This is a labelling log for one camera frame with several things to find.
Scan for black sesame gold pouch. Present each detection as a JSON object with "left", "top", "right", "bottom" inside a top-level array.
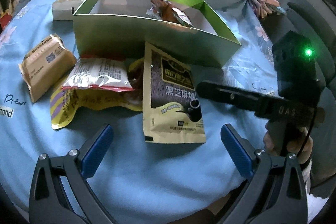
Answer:
[{"left": 142, "top": 43, "right": 206, "bottom": 144}]

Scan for orange brown snack packet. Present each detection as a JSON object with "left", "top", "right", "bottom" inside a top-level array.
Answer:
[{"left": 146, "top": 0, "right": 193, "bottom": 27}]

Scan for red white snack packet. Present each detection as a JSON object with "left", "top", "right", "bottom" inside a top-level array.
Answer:
[{"left": 62, "top": 58, "right": 133, "bottom": 92}]

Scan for tan biscuit packet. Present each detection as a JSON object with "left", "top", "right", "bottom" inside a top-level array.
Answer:
[{"left": 18, "top": 34, "right": 76, "bottom": 103}]

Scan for person's right hand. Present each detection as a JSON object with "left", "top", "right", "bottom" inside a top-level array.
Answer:
[{"left": 263, "top": 120, "right": 313, "bottom": 164}]

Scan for light blue floral bedsheet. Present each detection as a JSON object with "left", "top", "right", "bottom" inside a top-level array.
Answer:
[{"left": 1, "top": 0, "right": 277, "bottom": 223}]

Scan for yellow purple snack bag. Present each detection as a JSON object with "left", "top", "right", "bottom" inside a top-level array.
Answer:
[{"left": 50, "top": 58, "right": 144, "bottom": 130}]

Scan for green cardboard box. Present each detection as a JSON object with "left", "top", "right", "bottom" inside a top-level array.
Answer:
[{"left": 72, "top": 0, "right": 241, "bottom": 68}]

